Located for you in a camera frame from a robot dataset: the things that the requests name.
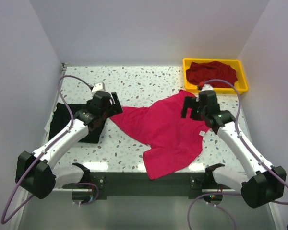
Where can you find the pink t shirt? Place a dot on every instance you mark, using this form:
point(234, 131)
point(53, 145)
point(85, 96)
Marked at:
point(175, 141)

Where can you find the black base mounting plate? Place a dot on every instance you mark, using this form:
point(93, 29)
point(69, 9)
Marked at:
point(186, 184)

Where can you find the white folded t shirt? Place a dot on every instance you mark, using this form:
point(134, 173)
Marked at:
point(48, 123)

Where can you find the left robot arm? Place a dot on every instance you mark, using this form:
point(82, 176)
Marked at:
point(36, 172)

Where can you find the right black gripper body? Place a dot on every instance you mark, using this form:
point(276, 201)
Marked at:
point(193, 108)

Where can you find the aluminium table frame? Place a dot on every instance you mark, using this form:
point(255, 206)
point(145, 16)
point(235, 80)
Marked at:
point(261, 184)

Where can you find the dark red t shirt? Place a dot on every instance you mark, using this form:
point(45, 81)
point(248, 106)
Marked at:
point(202, 72)

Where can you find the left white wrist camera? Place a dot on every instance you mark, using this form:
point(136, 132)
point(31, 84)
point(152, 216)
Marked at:
point(100, 86)

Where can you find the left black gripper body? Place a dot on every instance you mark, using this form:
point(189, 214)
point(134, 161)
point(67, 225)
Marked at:
point(111, 107)

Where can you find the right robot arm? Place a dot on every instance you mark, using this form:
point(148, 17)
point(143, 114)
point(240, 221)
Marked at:
point(261, 182)

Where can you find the yellow plastic bin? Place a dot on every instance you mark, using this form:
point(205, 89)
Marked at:
point(241, 84)

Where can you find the folded black t shirt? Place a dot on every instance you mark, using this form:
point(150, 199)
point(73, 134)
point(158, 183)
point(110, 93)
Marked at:
point(61, 119)

